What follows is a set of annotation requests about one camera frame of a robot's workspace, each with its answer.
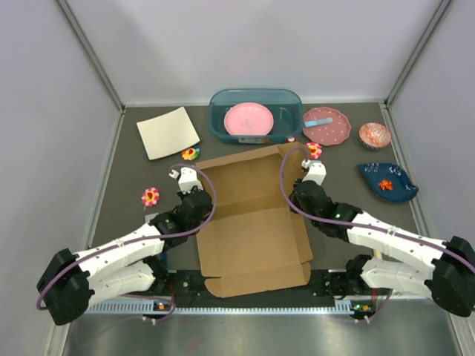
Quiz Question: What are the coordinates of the brown cardboard box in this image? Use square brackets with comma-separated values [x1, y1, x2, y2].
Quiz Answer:
[197, 142, 313, 298]

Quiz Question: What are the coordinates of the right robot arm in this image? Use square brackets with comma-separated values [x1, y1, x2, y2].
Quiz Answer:
[288, 179, 474, 317]

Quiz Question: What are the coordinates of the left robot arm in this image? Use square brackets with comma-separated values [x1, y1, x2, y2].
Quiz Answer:
[36, 185, 217, 326]

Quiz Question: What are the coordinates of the red pink flower toy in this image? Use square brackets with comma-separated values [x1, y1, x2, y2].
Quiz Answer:
[141, 187, 160, 208]

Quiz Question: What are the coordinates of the multicolour flower toy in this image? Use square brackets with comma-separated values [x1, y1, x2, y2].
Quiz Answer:
[181, 147, 200, 161]

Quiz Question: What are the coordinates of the pink polka dot plate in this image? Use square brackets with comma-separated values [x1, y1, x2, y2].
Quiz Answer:
[303, 107, 351, 146]

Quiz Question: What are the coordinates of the white square plate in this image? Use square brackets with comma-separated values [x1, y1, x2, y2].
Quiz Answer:
[137, 107, 200, 160]

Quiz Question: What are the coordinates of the blue pink spoon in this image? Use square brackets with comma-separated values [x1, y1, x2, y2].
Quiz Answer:
[304, 117, 333, 128]

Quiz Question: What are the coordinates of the teal plastic basin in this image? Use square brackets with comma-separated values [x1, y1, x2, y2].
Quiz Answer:
[207, 88, 304, 145]

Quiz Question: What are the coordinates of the red orange candy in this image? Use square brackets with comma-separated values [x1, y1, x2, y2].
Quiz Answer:
[379, 179, 393, 191]

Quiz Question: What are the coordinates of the pink round plate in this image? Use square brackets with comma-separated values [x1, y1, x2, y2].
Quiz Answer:
[223, 102, 274, 136]

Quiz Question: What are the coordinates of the wooden stick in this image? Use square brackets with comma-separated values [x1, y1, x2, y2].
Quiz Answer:
[373, 249, 383, 260]

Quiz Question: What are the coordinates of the dark blue leaf dish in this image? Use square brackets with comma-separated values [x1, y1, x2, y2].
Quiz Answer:
[357, 162, 419, 204]

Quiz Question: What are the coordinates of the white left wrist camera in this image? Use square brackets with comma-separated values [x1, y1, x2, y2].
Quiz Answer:
[168, 167, 203, 195]

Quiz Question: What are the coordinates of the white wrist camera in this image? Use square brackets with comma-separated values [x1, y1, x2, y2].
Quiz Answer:
[168, 167, 203, 195]
[301, 159, 327, 185]

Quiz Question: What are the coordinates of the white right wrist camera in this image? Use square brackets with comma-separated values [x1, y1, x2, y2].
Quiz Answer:
[301, 159, 327, 185]

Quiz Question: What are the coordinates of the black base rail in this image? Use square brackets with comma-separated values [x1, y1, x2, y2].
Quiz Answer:
[132, 270, 374, 303]

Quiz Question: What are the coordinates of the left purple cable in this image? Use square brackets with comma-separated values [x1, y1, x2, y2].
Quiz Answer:
[36, 162, 217, 348]

